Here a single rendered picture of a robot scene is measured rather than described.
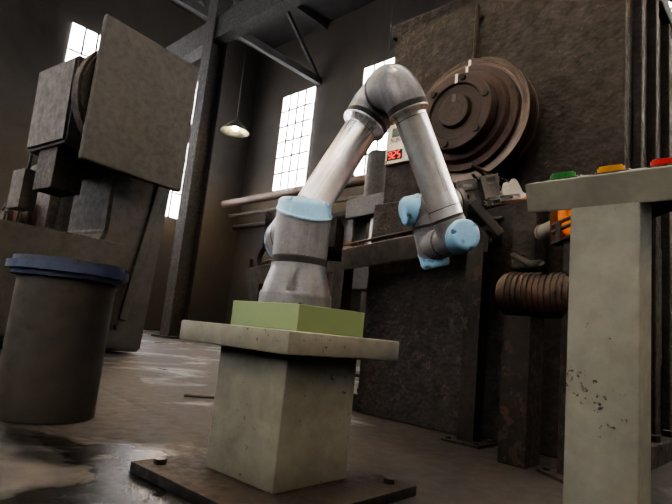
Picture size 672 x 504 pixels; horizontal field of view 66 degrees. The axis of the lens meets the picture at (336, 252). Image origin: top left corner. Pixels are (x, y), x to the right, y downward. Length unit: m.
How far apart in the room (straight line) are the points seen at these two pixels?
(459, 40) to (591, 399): 1.78
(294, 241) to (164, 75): 3.34
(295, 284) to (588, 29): 1.48
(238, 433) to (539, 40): 1.73
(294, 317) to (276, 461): 0.25
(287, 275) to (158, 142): 3.17
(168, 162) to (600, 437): 3.67
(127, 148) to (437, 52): 2.35
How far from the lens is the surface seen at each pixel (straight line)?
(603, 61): 2.05
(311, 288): 1.02
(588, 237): 0.89
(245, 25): 9.08
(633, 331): 0.86
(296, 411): 0.98
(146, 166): 4.02
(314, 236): 1.05
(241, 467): 1.04
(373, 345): 1.03
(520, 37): 2.23
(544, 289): 1.52
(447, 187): 1.20
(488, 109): 1.86
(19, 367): 1.59
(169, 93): 4.27
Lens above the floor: 0.30
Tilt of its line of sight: 9 degrees up
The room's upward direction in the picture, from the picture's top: 6 degrees clockwise
